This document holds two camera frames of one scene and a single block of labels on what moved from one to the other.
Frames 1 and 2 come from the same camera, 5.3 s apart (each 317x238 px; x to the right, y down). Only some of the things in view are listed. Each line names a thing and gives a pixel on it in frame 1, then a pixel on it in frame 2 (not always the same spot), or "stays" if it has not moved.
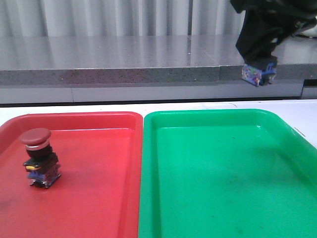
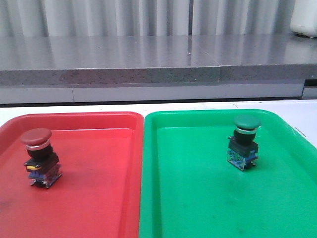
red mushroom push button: x=42 y=165 stays
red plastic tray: x=97 y=195 stays
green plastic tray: x=225 y=173 stays
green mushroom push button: x=257 y=77 -> x=242 y=147
